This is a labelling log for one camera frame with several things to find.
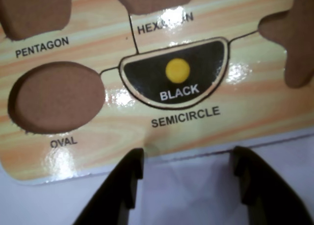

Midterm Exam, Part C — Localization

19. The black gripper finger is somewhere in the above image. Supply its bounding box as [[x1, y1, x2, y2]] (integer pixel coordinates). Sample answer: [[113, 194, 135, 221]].
[[233, 146, 308, 225], [72, 148, 144, 225]]

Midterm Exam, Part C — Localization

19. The black semicircle piece yellow pin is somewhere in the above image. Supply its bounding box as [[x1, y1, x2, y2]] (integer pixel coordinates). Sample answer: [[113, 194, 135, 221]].
[[119, 36, 231, 109]]

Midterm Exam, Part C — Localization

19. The wooden shape puzzle board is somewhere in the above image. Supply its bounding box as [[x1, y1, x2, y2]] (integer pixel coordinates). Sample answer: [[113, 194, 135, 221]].
[[0, 0, 314, 186]]

